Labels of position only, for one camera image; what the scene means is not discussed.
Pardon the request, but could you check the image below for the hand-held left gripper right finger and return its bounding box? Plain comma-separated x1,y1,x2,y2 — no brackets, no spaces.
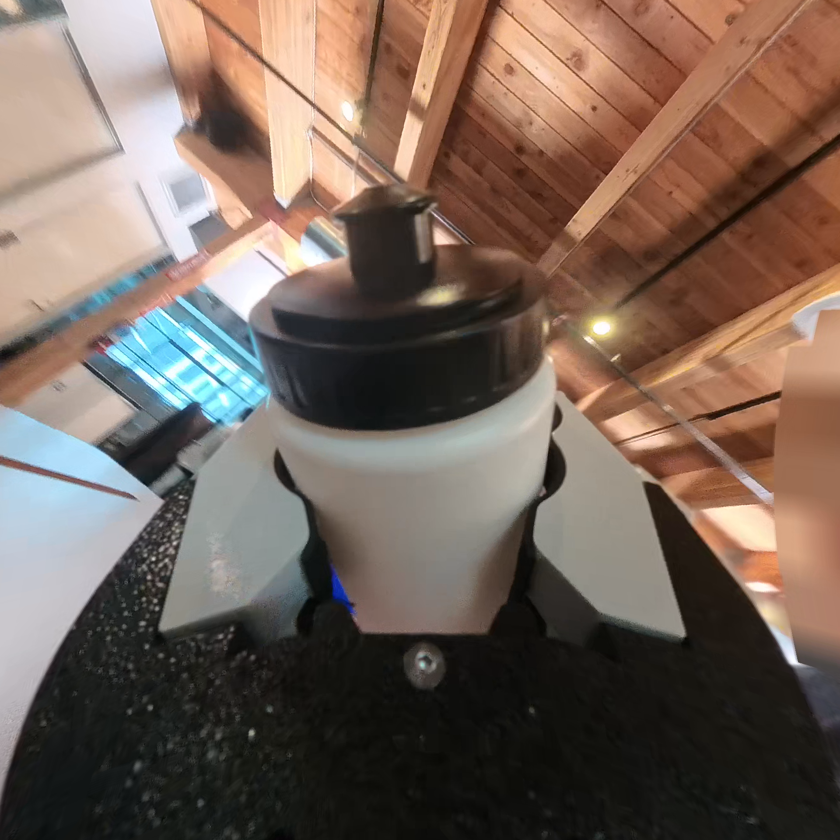
524,392,688,648

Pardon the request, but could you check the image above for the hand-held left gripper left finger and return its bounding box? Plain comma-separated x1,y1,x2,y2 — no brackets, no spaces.
158,408,357,648

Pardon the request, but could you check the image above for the white bottle black cap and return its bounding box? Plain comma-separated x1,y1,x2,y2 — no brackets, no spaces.
247,184,560,636

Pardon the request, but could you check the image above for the black office chair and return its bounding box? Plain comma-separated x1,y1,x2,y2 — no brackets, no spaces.
123,402,219,484

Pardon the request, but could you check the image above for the white door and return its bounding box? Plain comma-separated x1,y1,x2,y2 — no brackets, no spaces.
0,182,169,311
0,20,127,199

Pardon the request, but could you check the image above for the wooden post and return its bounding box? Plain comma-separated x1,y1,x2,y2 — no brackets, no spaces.
0,215,317,409

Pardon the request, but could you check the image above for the wall vent grille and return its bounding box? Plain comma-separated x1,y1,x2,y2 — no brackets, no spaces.
159,169,215,215

